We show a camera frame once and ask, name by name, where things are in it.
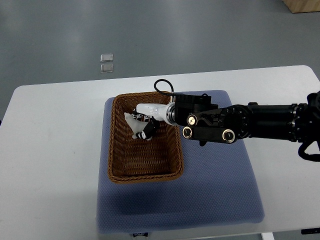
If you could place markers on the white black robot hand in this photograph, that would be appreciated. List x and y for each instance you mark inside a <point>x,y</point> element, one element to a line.
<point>157,113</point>

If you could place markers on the white bear figurine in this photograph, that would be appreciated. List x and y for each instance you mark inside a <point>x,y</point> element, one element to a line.
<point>138,128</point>

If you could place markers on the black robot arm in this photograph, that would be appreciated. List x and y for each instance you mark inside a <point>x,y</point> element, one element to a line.
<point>204,121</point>

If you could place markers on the brown wicker basket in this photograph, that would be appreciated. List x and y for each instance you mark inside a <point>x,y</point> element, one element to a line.
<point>136,160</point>

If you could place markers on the upper floor metal plate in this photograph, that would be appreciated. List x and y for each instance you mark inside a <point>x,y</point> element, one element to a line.
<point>106,57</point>

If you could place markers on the blue quilted mat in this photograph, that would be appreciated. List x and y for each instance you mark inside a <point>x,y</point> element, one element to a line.
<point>217,188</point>

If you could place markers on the black mat label tag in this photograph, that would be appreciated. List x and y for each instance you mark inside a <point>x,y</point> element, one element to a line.
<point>140,234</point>

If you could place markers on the wooden box corner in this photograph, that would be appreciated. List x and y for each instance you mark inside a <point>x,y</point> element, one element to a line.
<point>302,6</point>

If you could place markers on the black table edge bracket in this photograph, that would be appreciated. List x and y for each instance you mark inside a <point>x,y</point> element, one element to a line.
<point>310,231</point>

